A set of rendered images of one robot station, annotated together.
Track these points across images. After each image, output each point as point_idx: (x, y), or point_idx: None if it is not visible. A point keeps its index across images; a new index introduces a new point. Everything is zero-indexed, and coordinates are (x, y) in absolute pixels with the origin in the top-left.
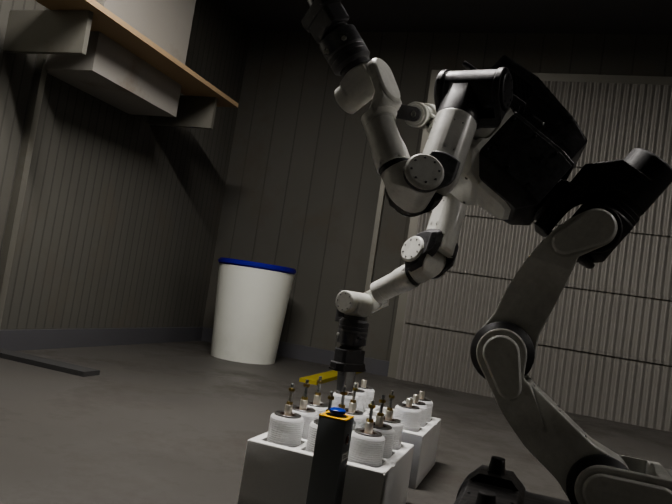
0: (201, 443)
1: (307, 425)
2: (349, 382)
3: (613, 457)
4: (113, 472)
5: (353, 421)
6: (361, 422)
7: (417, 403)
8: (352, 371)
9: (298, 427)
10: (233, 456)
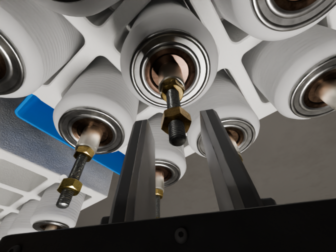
0: (198, 182)
1: (228, 94)
2: (149, 164)
3: None
4: (318, 133)
5: (140, 32)
6: (79, 89)
7: None
8: (205, 220)
9: (325, 35)
10: (189, 160)
